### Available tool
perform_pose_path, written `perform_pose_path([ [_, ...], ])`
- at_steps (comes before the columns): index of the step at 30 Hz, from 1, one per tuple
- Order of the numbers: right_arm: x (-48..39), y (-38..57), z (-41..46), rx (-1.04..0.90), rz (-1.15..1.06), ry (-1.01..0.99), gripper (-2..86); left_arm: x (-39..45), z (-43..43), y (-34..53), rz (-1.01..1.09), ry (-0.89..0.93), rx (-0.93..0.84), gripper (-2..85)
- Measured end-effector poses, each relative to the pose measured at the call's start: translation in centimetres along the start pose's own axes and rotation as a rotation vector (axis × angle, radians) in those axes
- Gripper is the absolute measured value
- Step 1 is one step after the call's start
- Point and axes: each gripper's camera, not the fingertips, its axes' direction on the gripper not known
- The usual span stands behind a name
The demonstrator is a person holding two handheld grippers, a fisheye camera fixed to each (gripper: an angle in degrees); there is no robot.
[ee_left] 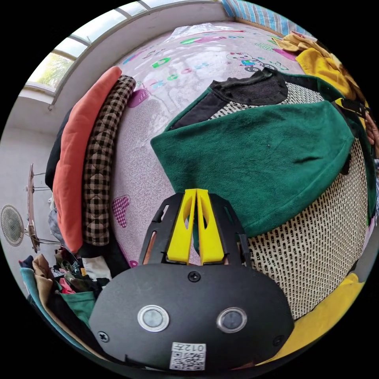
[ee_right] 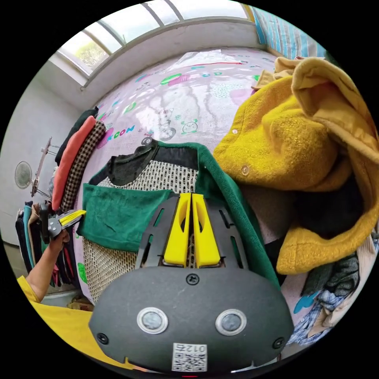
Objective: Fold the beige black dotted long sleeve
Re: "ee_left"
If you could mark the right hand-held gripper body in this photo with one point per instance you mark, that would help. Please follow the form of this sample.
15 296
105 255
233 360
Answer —
353 114

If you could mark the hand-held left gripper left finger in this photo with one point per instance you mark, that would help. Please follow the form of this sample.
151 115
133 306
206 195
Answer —
180 237

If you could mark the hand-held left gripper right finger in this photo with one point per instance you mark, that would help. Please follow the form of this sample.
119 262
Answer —
210 239

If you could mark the beige black dotted long sleeve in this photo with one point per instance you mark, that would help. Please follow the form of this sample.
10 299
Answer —
254 154

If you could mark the person's right hand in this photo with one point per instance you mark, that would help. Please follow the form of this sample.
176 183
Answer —
373 134

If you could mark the pile of yellow clothes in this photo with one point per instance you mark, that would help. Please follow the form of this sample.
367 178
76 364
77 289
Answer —
319 59

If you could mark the bed with pink printed sheet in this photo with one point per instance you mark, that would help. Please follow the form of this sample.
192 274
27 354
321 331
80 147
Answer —
154 165

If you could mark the heap of mixed clothes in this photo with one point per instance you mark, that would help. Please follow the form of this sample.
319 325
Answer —
69 284

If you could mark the blue striped cloth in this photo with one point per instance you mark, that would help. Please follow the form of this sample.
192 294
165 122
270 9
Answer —
260 16

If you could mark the yellow garment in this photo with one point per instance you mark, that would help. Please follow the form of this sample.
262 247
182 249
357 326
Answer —
322 322

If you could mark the wooden drying rack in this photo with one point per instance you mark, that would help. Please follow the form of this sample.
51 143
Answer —
31 201

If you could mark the white fan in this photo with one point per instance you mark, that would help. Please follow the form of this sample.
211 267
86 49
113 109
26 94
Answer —
12 225

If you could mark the window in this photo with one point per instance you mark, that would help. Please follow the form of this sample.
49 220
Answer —
59 59

